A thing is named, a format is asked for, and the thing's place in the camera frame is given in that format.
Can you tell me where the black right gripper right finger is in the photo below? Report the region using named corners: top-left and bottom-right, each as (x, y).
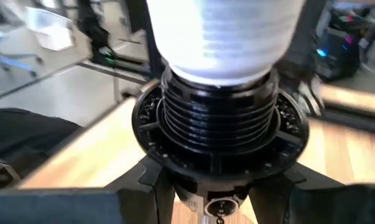
top-left (248, 161), bottom-right (375, 224)

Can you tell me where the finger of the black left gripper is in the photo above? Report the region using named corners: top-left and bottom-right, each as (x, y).
top-left (277, 0), bottom-right (328, 71)
top-left (126, 0), bottom-right (168, 78)

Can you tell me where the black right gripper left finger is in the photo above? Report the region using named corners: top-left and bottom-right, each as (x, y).
top-left (0, 155), bottom-right (176, 224)

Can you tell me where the white lightbulb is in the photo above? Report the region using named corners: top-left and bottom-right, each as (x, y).
top-left (146, 0), bottom-right (307, 87)

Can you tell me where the wooden base table lamp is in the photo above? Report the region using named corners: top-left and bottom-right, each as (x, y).
top-left (131, 65), bottom-right (310, 224)

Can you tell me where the black computer tower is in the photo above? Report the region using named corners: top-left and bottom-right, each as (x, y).
top-left (315, 27), bottom-right (374, 83)

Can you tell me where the light wooden desk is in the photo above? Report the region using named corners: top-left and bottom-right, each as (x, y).
top-left (318, 83), bottom-right (375, 116)

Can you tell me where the white storage box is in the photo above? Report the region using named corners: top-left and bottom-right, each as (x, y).
top-left (24, 5), bottom-right (92, 52)

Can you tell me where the office chair base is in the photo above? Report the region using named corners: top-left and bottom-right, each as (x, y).
top-left (0, 27), bottom-right (45, 79)

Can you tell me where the black aluminium frame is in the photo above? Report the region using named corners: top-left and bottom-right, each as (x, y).
top-left (323, 105), bottom-right (375, 135)

